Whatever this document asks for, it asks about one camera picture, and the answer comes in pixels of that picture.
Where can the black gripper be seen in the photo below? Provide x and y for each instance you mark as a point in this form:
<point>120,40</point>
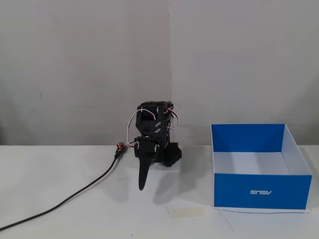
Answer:
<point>146,147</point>

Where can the blue and white cardboard box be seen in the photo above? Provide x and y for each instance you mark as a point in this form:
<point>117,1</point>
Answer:
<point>259,174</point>

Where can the controller board with red LED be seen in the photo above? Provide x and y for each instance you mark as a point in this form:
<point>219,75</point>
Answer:
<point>120,147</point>

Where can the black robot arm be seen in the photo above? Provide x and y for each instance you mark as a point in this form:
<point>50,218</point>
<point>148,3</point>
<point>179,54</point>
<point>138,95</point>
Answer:
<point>150,124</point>

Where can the black robot base clamp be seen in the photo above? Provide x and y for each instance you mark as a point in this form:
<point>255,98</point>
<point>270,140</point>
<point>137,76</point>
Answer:
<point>173,155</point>

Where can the clear tape strip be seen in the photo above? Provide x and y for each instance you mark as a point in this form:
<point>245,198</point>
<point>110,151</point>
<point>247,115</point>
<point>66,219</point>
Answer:
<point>185,212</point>

